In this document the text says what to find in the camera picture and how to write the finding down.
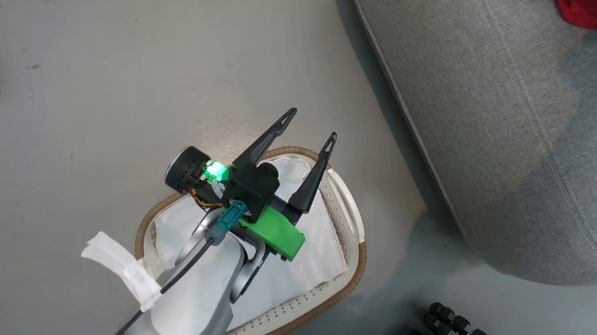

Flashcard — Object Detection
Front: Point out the black ribbed cylinder bundle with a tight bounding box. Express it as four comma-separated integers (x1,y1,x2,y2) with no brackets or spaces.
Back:
423,298,496,335

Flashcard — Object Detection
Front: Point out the teal camera cable connector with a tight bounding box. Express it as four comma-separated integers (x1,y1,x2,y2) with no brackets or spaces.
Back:
215,201,251,246

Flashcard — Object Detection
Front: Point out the grey fabric sofa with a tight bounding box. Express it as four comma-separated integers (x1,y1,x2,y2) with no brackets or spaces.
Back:
350,0,597,299

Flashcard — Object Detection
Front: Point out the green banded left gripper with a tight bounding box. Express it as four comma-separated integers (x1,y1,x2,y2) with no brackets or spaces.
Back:
160,105,345,269

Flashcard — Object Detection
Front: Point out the white tape strip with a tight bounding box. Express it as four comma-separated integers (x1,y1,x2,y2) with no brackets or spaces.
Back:
80,228,164,316

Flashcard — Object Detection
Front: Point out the white basket with brown rim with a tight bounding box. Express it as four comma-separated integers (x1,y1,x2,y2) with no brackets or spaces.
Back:
129,142,373,335

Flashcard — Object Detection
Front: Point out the white fabric basket liner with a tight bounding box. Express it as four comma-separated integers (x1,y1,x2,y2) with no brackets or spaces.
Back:
150,152,353,335

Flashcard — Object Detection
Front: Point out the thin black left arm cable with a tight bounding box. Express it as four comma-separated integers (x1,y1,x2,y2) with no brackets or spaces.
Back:
89,237,221,335

